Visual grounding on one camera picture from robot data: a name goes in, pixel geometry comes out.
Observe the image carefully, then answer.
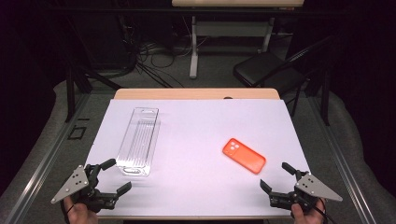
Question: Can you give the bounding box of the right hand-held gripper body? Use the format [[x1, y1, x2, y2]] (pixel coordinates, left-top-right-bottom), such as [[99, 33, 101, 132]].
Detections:
[[269, 169, 344, 214]]

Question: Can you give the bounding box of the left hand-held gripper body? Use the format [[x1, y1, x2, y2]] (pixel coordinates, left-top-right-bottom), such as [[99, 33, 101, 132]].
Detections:
[[50, 163, 120, 214]]

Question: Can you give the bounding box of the orange phone case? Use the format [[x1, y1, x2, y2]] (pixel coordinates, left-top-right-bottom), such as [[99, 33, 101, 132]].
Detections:
[[221, 137, 267, 175]]

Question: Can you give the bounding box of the clear plastic packaging tray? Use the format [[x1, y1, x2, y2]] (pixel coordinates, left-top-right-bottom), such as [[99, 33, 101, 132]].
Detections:
[[115, 106, 162, 177]]

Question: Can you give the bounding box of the person's right hand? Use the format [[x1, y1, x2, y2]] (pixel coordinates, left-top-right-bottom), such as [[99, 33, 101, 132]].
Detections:
[[290, 199, 327, 224]]

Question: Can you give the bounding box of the person's left hand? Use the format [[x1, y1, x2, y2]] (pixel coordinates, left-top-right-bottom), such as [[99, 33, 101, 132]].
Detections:
[[64, 196, 99, 224]]

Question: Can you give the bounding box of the black metal stand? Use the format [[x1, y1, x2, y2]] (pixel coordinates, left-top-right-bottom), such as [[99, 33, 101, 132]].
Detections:
[[64, 18, 124, 123], [306, 66, 332, 127]]

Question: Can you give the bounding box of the white table mat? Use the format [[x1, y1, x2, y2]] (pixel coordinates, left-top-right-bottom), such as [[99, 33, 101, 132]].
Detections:
[[84, 98, 312, 218]]

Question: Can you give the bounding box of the black folding chair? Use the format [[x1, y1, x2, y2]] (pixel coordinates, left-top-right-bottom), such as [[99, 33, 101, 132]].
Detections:
[[233, 35, 335, 118]]

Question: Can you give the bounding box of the light wooden table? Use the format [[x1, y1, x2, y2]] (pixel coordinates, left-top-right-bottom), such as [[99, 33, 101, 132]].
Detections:
[[98, 88, 295, 220]]

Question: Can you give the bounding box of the white-framed wooden desk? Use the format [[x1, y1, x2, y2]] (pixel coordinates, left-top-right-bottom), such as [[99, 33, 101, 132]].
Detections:
[[171, 0, 305, 79]]

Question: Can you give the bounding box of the right hand-held gripper cable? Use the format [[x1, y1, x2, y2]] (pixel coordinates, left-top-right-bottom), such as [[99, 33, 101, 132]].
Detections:
[[306, 199, 337, 224]]

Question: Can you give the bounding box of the hand-held gripper cable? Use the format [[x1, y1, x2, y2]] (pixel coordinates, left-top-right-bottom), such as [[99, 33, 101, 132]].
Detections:
[[62, 200, 76, 224], [306, 199, 337, 224]]

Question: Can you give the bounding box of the left hand-held gripper cable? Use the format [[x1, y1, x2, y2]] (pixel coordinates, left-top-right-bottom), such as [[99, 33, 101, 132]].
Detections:
[[62, 200, 76, 224]]

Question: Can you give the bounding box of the aluminium floor rail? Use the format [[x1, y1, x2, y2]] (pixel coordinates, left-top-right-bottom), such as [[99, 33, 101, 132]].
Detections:
[[309, 96, 379, 224], [0, 92, 92, 224]]

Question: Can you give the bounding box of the tangle of black floor cables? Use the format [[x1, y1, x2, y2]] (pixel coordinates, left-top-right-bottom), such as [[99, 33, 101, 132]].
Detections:
[[122, 18, 188, 89]]

